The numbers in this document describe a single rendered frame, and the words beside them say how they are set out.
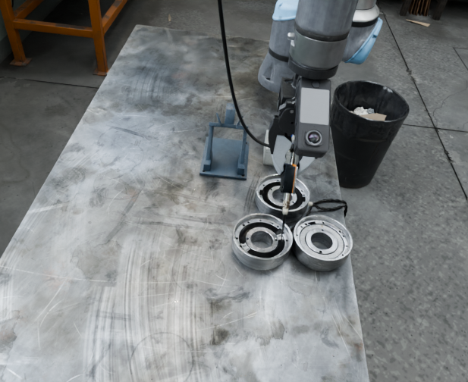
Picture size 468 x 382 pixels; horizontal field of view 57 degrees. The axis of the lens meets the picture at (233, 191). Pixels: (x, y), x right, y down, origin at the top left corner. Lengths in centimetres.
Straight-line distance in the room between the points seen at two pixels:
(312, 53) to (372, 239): 147
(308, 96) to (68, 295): 48
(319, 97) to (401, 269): 140
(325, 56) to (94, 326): 51
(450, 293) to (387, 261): 27
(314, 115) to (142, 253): 38
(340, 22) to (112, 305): 52
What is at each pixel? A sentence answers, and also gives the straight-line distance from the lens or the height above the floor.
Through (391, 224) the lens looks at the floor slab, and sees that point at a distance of 210.
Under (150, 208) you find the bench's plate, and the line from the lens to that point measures 84.
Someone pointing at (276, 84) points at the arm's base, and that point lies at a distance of 120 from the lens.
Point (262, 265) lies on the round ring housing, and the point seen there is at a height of 82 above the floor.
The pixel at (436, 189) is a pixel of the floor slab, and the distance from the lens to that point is 240.
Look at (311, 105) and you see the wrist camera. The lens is 62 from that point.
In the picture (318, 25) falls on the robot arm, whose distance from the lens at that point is 59.
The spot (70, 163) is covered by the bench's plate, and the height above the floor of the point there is 80.
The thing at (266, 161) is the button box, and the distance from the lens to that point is 95.
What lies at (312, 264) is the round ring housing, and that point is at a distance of 76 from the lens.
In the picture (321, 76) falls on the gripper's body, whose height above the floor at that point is 112.
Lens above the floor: 141
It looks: 44 degrees down
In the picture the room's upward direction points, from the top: 7 degrees clockwise
